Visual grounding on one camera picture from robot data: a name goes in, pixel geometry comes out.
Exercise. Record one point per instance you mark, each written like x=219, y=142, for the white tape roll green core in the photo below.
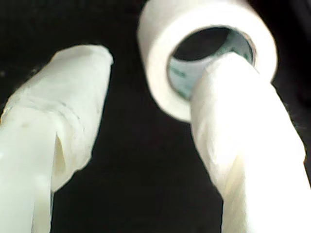
x=155, y=36

